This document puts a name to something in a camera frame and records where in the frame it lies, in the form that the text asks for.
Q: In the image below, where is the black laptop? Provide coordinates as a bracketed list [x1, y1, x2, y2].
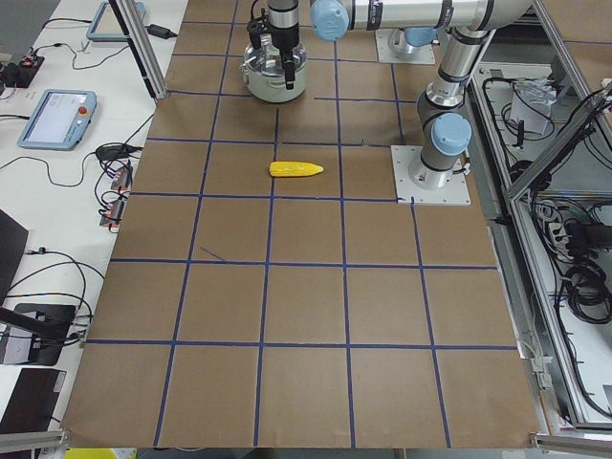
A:
[0, 210, 29, 303]

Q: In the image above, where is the yellow corn cob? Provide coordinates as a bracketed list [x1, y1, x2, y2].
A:
[269, 161, 324, 178]

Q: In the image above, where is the black power adapter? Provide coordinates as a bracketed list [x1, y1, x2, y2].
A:
[145, 24, 178, 39]

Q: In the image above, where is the glass pot lid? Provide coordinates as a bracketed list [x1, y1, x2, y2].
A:
[243, 43, 307, 77]

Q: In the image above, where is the black camera stand base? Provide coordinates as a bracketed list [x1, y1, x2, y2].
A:
[1, 303, 77, 366]

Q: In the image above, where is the pale green steel pot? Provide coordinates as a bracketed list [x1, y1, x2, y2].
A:
[241, 43, 307, 103]

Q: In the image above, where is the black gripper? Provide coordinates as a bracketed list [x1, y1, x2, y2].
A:
[247, 0, 299, 90]

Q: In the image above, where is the far blue teach pendant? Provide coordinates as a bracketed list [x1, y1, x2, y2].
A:
[86, 1, 126, 42]

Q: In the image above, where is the aluminium frame post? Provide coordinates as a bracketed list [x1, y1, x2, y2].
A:
[109, 0, 168, 100]

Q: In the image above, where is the blue teach pendant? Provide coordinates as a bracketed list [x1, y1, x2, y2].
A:
[17, 89, 98, 151]
[86, 1, 126, 42]

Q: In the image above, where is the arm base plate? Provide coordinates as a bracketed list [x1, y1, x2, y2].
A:
[391, 145, 471, 207]
[375, 27, 437, 65]

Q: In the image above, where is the near blue teach pendant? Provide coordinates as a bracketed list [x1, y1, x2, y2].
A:
[17, 89, 98, 151]

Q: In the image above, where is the brown paper table mat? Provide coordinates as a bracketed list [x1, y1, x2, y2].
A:
[63, 1, 539, 448]

